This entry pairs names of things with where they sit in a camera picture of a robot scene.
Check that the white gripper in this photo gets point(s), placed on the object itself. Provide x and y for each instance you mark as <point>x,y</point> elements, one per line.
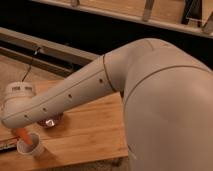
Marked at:
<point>17,93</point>

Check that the orange pepper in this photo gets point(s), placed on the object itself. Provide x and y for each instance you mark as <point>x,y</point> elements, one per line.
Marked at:
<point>23,135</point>

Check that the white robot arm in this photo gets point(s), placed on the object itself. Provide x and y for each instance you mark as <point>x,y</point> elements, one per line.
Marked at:
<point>167,103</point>

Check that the white ceramic cup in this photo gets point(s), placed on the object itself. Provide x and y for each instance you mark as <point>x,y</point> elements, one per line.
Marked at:
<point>35,149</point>

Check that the dark brown bowl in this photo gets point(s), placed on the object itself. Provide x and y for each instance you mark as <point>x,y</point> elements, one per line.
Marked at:
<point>50,121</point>

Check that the dark flat object at edge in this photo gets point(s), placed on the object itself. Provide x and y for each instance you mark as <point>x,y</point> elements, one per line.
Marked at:
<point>8,145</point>

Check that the bamboo cutting board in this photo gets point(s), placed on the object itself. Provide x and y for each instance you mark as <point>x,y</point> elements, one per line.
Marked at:
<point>90,132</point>

